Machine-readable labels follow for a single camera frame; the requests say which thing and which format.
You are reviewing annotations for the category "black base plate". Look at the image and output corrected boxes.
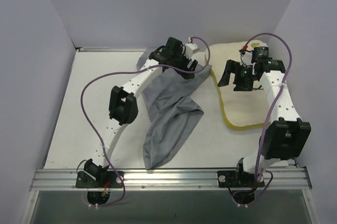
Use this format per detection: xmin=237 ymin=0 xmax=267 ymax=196
xmin=217 ymin=170 xmax=265 ymax=188
xmin=75 ymin=171 xmax=122 ymax=189

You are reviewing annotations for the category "aluminium front rail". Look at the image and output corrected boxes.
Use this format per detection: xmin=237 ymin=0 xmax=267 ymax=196
xmin=30 ymin=166 xmax=311 ymax=192

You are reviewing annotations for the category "cream pillow yellow edge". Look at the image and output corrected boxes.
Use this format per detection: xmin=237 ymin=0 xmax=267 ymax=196
xmin=204 ymin=42 xmax=269 ymax=131

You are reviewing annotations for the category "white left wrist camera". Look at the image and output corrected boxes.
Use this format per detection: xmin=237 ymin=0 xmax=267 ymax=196
xmin=185 ymin=43 xmax=199 ymax=54

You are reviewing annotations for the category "grey pillowcase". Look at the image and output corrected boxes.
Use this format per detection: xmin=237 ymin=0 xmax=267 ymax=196
xmin=142 ymin=65 xmax=211 ymax=170

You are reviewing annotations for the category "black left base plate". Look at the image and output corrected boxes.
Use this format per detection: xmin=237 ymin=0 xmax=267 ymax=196
xmin=75 ymin=171 xmax=122 ymax=189

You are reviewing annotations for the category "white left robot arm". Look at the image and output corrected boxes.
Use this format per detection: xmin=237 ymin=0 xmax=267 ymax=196
xmin=84 ymin=37 xmax=199 ymax=188

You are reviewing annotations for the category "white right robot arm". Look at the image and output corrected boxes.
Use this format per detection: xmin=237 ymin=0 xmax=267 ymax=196
xmin=217 ymin=46 xmax=311 ymax=187

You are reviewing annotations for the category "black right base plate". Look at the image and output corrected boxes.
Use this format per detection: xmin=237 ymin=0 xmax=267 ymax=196
xmin=217 ymin=170 xmax=265 ymax=188

